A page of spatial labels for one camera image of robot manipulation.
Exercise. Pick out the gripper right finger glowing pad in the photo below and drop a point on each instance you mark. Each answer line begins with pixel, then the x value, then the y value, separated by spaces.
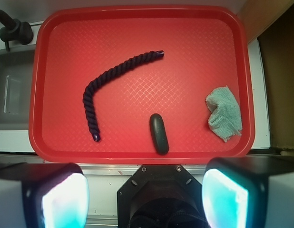
pixel 249 192

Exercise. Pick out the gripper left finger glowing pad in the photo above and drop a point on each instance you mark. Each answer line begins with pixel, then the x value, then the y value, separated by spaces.
pixel 45 195

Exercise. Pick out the light blue folded cloth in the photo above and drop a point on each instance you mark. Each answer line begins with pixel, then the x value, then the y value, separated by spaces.
pixel 225 120

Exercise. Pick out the stainless steel sink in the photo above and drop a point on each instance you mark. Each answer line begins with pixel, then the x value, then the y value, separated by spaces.
pixel 15 87

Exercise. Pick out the black oval stone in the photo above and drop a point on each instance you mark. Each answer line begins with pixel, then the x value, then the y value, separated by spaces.
pixel 158 134

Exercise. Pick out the red plastic tray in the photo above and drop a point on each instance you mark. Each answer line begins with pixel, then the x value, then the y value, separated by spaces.
pixel 205 48

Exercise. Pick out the black sink faucet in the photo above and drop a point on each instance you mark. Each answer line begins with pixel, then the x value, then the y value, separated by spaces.
pixel 14 30

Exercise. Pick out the black octagonal mount plate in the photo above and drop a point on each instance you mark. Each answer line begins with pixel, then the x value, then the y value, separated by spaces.
pixel 161 196

